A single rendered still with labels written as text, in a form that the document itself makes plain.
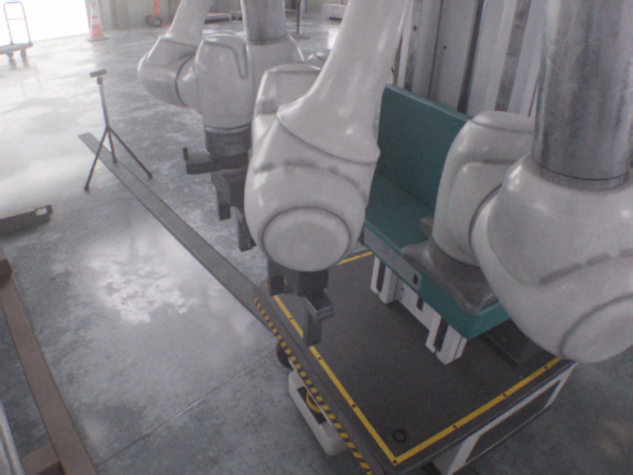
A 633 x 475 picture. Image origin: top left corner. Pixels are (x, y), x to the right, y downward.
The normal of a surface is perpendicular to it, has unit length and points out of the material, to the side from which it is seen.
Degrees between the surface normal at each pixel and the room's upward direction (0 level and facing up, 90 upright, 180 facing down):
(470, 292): 15
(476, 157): 83
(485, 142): 55
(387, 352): 0
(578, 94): 97
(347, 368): 0
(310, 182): 32
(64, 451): 0
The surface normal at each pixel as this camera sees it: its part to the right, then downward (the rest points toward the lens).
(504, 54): -0.88, 0.24
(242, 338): 0.04, -0.83
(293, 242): 0.04, 0.67
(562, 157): -0.76, 0.45
